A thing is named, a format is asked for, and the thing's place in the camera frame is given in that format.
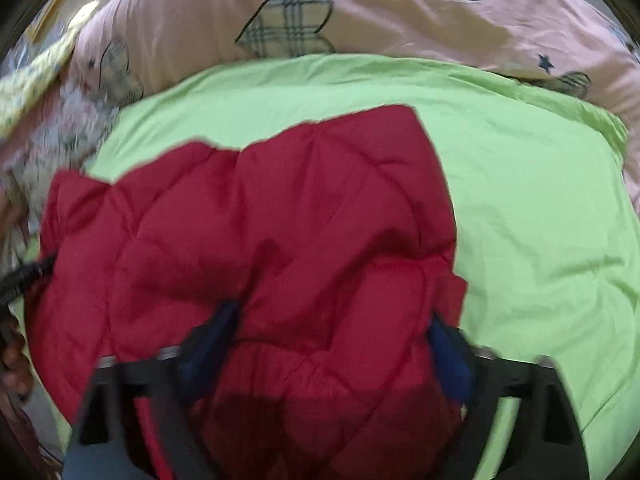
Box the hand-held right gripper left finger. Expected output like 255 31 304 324
64 300 242 480

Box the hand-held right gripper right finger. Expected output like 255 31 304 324
429 311 592 480

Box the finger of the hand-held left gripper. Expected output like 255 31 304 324
0 254 59 311

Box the red quilted jacket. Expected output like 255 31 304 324
24 104 470 480

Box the person's left hand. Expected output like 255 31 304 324
0 337 35 401

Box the floral ruffled pillow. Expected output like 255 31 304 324
0 77 123 231

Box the light green bed sheet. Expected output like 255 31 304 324
20 52 640 480

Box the yellow floral quilt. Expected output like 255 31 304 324
0 0 101 136

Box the pink duvet with plaid hearts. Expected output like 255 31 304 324
0 0 640 206

